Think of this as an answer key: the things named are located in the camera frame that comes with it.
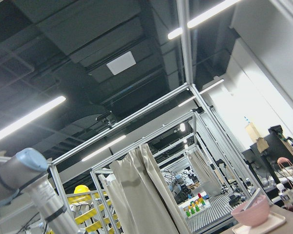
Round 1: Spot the yellow hard hat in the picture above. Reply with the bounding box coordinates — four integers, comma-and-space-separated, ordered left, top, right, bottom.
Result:
73, 184, 90, 194

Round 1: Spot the beige curtain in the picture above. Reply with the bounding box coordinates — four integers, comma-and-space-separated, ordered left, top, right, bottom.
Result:
98, 144, 190, 234

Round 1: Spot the beige tray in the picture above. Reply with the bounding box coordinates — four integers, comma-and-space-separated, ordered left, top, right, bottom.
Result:
232, 212, 286, 234

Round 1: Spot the pink bowl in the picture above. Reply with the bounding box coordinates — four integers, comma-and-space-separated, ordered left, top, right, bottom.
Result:
231, 195, 270, 227

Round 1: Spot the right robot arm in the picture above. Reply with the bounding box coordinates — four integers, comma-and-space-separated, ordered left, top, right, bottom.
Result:
0, 148, 82, 234

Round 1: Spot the aluminium frame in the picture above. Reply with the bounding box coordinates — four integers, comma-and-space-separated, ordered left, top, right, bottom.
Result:
0, 0, 274, 234

